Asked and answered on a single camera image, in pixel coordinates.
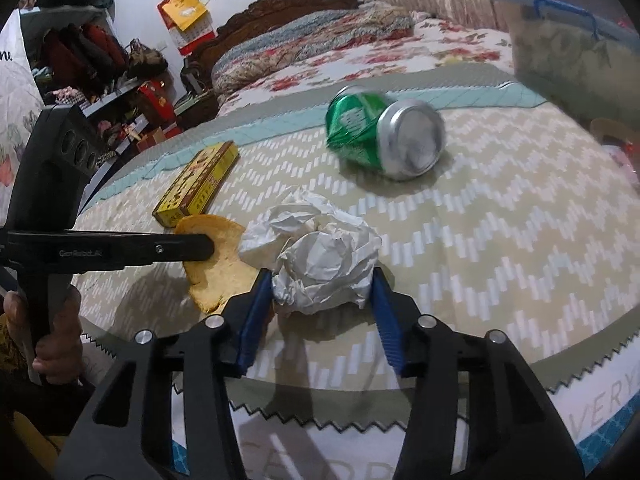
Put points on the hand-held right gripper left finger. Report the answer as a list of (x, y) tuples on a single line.
[(252, 320)]

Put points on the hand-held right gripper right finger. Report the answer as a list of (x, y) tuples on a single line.
[(387, 320)]

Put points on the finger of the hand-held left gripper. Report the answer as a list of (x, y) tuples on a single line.
[(175, 249)]

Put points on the yellow fruit peel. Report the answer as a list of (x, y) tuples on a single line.
[(220, 280)]

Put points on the white paper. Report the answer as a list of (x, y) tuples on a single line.
[(320, 260)]

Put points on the person's left hand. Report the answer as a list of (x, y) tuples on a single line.
[(60, 330)]

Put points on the yellow patterned box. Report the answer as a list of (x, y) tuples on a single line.
[(197, 182)]

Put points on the white printed cloth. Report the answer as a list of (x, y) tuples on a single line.
[(15, 85)]

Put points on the red box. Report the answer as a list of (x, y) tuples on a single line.
[(157, 100)]

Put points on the dark red bag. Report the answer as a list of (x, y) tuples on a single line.
[(95, 50)]

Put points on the brown handbag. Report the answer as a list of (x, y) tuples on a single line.
[(145, 60)]

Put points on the grey storage shelf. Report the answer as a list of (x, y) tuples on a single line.
[(65, 12)]

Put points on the crushed green soda can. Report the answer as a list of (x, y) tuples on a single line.
[(360, 125)]

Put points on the patchwork quilt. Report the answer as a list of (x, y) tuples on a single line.
[(300, 40)]

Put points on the carved wooden headboard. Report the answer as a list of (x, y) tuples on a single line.
[(260, 15)]

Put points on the red floral bedsheet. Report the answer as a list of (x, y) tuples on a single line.
[(450, 45)]

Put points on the yellow red wall calendar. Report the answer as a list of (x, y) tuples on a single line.
[(185, 10)]

